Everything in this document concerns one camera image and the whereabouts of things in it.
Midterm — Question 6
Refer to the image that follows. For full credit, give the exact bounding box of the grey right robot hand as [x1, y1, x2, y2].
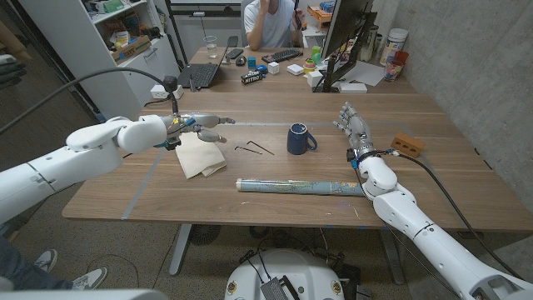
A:
[331, 102, 376, 162]

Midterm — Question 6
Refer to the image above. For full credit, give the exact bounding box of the map print wrapping paper roll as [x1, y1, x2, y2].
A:
[235, 178, 367, 198]

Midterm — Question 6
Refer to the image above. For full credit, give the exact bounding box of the black keyboard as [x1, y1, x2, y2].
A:
[261, 48, 304, 64]

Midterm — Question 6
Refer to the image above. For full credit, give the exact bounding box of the black laptop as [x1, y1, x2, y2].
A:
[177, 35, 239, 89]

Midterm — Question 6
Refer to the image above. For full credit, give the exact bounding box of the orange tray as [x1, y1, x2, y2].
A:
[306, 4, 334, 23]

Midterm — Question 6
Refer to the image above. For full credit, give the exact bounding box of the person in white t-shirt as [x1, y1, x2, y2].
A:
[243, 0, 307, 52]

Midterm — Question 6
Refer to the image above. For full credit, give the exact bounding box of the white robot torso base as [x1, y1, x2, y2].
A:
[223, 248, 346, 300]

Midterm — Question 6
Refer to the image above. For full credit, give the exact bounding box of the cardboard box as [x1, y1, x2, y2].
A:
[110, 34, 152, 63]

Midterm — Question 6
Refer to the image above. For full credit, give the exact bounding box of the white canister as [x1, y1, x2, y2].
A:
[379, 27, 410, 67]

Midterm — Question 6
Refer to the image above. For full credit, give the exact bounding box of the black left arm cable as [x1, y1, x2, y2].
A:
[0, 67, 180, 137]

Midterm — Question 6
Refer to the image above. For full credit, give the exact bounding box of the blue jeans leg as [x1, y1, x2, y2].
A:
[0, 235, 75, 292]

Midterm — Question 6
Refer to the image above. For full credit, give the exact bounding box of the white square box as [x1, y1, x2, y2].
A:
[306, 69, 325, 88]

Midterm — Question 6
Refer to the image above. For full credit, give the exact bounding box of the black NITRO box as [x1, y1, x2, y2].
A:
[240, 70, 264, 86]

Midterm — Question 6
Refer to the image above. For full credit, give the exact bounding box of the navy blue mug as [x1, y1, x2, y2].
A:
[286, 122, 318, 156]

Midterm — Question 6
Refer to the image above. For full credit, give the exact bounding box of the grey sneaker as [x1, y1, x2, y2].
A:
[71, 267, 108, 292]
[32, 248, 58, 273]

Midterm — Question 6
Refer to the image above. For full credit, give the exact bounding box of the white paper sheet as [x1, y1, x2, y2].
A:
[336, 61, 386, 88]

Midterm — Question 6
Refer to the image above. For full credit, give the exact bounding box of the white long flat box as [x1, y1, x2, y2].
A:
[338, 82, 368, 94]

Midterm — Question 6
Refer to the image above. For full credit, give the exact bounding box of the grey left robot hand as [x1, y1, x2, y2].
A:
[160, 111, 237, 151]

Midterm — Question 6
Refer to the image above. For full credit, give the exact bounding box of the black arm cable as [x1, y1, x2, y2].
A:
[385, 149, 524, 280]
[0, 67, 180, 137]

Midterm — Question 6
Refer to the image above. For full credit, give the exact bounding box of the beige cloth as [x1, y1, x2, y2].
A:
[174, 131, 228, 180]

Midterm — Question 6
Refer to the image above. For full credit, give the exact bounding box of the white power strip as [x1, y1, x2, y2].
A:
[149, 84, 185, 100]

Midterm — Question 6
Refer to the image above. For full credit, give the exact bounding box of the black computer monitor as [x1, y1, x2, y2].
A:
[312, 0, 378, 93]

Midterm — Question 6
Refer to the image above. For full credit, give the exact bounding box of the clear drinking glass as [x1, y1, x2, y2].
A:
[202, 35, 219, 59]

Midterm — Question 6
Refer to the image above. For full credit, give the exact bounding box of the black teleoperation glove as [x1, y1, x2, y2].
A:
[0, 53, 28, 91]

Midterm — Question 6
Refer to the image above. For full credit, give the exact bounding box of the brown wooden brick block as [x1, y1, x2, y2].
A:
[390, 132, 426, 158]

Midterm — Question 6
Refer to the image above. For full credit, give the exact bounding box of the white shelf cabinet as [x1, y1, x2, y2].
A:
[18, 0, 182, 122]

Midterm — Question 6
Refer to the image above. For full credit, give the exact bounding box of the dark hex wrench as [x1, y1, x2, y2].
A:
[246, 140, 276, 156]

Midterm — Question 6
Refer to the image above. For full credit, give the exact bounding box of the grey table leg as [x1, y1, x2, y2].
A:
[377, 228, 406, 286]
[168, 223, 193, 277]

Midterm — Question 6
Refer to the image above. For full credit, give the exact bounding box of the red snack cup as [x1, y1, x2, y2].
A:
[383, 50, 410, 83]

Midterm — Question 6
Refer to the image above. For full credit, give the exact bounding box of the black floor fan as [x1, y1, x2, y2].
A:
[189, 224, 222, 246]

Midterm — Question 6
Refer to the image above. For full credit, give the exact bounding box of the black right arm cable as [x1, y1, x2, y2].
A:
[385, 149, 524, 280]

